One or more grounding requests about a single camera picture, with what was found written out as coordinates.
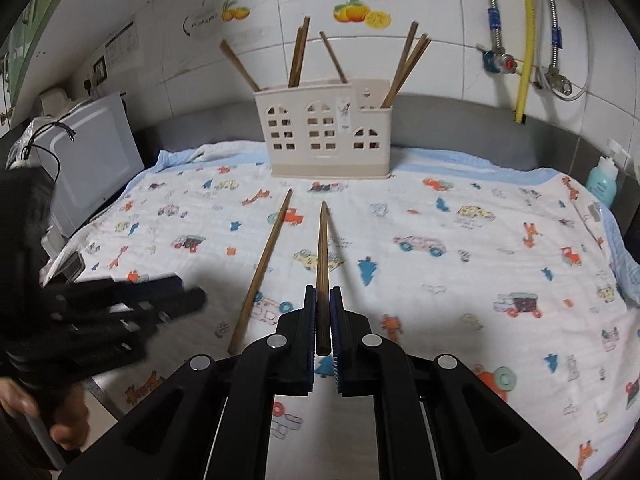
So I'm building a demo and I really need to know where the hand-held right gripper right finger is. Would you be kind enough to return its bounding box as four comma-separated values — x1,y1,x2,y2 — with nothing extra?
329,285,583,480

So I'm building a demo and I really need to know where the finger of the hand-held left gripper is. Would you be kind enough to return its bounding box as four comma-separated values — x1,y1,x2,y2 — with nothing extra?
112,273,184,302
130,286,209,332

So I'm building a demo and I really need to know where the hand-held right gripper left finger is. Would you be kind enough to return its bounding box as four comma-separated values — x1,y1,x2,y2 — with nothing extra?
57,285,318,480

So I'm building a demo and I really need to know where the beige plastic chopstick holder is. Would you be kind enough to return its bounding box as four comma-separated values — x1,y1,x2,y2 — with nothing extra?
253,78,394,179

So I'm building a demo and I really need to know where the person's left hand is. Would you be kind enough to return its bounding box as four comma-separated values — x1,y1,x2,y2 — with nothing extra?
0,377,92,453

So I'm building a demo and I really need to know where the cartoon printed blanket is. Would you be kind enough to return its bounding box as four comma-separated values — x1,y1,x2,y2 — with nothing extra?
40,141,640,480

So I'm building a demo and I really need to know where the white microwave oven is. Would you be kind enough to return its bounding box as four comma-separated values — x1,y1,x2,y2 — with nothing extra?
30,91,146,238

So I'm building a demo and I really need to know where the small orange fruit sticker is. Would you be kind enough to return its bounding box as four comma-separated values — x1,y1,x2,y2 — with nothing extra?
220,0,251,23

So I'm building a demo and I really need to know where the teal pump bottle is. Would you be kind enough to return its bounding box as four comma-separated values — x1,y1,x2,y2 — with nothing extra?
586,137,632,208

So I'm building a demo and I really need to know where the large orange fruit sticker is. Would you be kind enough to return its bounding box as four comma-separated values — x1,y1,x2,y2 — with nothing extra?
332,0,392,30

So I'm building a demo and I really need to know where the metal angle valve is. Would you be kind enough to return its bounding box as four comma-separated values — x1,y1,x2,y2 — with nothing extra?
535,65,573,96

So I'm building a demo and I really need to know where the grey cable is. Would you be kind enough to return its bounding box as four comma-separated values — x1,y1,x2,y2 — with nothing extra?
22,410,66,470

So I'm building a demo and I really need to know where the black cable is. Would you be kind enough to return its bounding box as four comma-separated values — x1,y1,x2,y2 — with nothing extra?
20,120,78,181

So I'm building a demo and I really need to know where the white paper wall label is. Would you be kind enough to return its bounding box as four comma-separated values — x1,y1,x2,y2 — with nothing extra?
105,21,138,66

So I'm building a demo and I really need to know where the red handled valve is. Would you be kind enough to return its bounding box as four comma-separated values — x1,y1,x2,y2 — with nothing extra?
481,47,518,76

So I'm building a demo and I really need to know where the yellow corrugated hose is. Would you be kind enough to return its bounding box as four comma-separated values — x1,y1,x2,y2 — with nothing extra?
514,0,535,126

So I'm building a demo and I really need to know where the clear plastic hose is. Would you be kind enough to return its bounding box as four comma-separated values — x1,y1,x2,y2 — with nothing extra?
532,0,601,101

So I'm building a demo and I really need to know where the braided metal hose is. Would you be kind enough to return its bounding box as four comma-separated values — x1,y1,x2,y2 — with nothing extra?
539,0,563,68
481,0,503,53

